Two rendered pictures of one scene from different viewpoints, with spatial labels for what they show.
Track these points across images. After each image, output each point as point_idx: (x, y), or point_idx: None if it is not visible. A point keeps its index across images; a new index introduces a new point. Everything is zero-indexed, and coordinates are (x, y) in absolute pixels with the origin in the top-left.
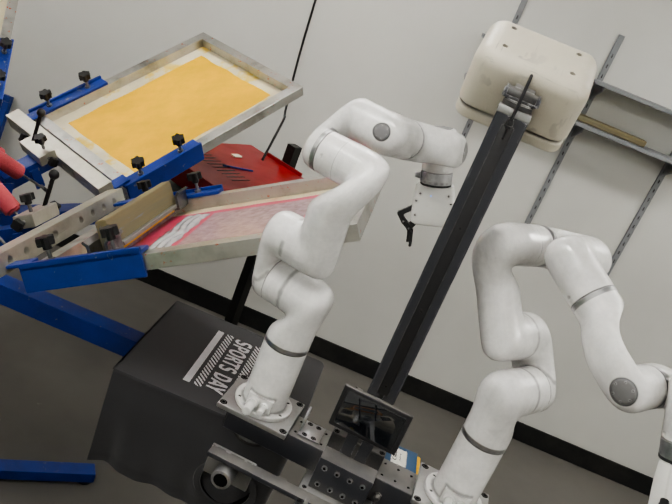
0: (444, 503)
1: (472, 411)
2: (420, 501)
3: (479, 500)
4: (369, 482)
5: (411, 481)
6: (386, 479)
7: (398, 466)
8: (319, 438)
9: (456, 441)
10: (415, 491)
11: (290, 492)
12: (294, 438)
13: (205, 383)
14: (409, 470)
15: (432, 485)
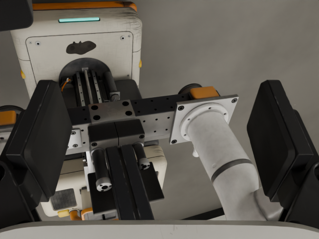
0: (194, 152)
1: (220, 202)
2: (176, 142)
3: (226, 116)
4: (135, 154)
5: (168, 122)
6: (147, 134)
7: (155, 115)
8: (79, 142)
9: (206, 170)
10: (172, 137)
11: (79, 152)
12: None
13: None
14: (166, 112)
15: (186, 130)
